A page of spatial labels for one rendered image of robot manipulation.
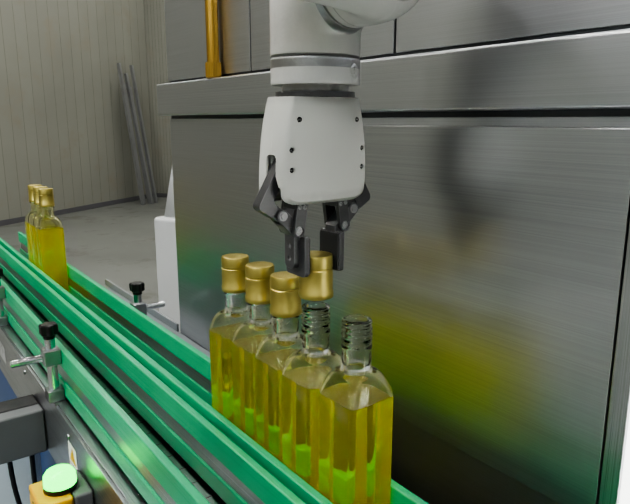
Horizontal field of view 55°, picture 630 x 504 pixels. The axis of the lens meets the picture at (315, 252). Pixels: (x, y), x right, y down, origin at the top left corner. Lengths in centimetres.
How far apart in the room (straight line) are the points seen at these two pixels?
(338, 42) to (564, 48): 19
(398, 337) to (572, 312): 23
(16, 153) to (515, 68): 965
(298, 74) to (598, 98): 25
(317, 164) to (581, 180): 23
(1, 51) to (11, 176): 176
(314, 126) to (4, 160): 943
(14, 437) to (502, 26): 98
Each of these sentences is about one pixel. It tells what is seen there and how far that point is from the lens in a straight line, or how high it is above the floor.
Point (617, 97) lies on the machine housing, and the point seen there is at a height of 151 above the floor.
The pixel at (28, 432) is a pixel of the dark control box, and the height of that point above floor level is 97.
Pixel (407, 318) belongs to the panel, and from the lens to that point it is 70.
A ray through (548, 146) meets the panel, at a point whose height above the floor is 147.
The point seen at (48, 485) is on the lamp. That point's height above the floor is 101.
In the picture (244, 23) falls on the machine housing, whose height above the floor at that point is 164.
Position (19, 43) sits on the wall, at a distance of 1030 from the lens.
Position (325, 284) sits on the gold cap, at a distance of 60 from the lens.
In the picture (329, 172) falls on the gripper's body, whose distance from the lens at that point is 57.
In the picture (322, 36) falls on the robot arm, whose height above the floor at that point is 157.
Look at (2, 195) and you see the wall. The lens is 990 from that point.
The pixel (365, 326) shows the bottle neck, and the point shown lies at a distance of 57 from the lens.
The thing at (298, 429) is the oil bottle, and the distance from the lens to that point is 65.
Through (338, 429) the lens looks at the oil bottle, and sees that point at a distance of 60.
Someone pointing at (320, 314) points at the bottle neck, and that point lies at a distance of 61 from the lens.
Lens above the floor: 150
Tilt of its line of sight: 12 degrees down
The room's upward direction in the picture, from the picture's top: straight up
